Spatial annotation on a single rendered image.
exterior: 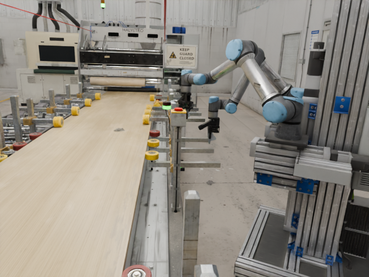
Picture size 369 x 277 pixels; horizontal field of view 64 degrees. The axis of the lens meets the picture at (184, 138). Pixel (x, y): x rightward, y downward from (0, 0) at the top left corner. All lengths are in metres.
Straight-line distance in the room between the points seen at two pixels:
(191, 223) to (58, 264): 0.42
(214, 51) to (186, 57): 6.49
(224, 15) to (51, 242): 10.39
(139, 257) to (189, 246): 0.66
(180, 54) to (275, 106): 2.97
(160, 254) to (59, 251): 0.54
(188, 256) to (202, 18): 10.31
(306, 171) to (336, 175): 0.14
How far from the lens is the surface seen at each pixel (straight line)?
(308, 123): 1.97
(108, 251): 0.97
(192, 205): 0.69
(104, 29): 4.78
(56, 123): 2.42
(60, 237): 1.06
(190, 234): 0.73
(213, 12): 10.92
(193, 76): 1.99
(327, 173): 1.65
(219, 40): 10.89
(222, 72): 1.99
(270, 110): 1.59
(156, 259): 1.37
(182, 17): 10.79
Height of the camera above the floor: 1.48
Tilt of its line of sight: 16 degrees down
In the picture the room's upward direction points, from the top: 2 degrees clockwise
